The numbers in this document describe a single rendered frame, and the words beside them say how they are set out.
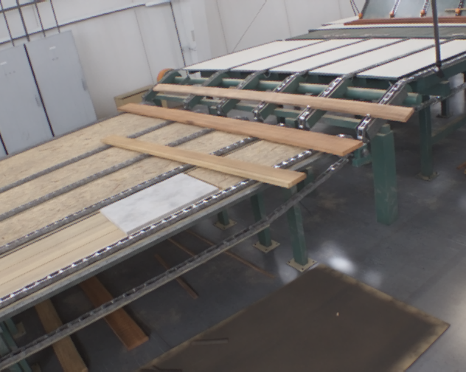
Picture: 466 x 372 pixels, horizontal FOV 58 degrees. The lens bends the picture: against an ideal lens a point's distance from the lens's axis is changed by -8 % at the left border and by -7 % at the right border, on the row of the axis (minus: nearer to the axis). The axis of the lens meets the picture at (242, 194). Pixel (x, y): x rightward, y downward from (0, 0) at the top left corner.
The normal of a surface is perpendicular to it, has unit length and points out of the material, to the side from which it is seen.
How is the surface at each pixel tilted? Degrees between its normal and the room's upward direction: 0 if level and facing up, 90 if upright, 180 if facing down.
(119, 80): 90
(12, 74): 90
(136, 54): 88
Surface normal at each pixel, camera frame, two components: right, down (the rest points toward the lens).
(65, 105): 0.58, 0.23
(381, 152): -0.79, 0.40
